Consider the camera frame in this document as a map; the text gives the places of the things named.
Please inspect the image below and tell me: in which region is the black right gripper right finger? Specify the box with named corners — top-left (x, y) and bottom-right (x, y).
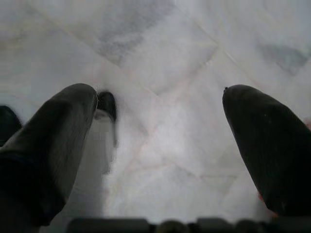
top-left (222, 84), bottom-right (311, 216)

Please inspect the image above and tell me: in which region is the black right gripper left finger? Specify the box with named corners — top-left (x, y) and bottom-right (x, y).
top-left (0, 83), bottom-right (99, 233)

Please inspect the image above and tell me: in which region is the black robot left foot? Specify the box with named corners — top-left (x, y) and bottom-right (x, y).
top-left (0, 105), bottom-right (23, 148)

